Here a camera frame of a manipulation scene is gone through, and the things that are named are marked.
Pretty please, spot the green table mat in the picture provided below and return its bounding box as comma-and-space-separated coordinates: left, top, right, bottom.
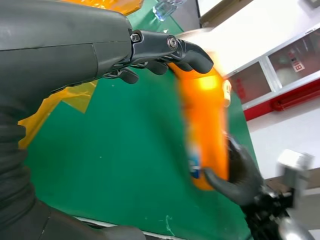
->
25, 0, 258, 240

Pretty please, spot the orange detergent bottle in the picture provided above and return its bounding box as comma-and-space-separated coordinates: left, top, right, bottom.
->
172, 31, 230, 192

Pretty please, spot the red white wall cabinet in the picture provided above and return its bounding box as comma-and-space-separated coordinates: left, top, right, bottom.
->
225, 24, 320, 122

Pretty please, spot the yellow taped cardboard sheet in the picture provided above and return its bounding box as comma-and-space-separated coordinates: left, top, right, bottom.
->
17, 0, 145, 151

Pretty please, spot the clear water bottle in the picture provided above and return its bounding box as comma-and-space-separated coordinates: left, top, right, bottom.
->
152, 0, 187, 22

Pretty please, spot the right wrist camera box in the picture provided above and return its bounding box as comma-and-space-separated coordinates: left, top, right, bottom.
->
276, 149, 315, 200

